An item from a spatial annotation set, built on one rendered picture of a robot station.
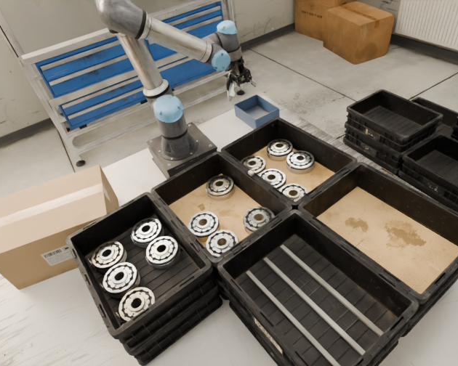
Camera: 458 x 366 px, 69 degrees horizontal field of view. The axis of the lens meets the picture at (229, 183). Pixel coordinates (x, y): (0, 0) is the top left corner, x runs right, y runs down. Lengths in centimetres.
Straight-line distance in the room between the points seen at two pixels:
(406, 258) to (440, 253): 10
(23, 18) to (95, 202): 255
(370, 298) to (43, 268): 107
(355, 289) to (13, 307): 113
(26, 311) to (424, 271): 126
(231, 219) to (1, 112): 303
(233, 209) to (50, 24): 283
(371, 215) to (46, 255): 110
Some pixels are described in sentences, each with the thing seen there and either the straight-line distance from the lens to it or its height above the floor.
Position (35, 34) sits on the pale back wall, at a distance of 365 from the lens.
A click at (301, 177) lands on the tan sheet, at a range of 127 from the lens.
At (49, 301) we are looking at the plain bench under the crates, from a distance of 138.
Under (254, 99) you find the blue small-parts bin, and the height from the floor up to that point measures 74.
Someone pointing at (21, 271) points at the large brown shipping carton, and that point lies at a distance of 139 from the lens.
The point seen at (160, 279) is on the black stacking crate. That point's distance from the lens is 107.
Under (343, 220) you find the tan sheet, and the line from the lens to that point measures 114.
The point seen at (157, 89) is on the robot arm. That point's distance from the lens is 149.
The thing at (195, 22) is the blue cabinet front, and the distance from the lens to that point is 308.
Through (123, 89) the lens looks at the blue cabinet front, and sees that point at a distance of 299.
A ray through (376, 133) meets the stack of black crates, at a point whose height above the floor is 53.
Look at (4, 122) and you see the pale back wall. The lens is 389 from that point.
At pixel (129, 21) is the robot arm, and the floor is 137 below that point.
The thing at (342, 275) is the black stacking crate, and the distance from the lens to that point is 102.
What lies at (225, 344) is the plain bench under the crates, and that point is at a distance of 108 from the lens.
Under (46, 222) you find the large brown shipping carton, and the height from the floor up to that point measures 90.
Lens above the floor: 170
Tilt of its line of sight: 43 degrees down
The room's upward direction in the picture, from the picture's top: 11 degrees counter-clockwise
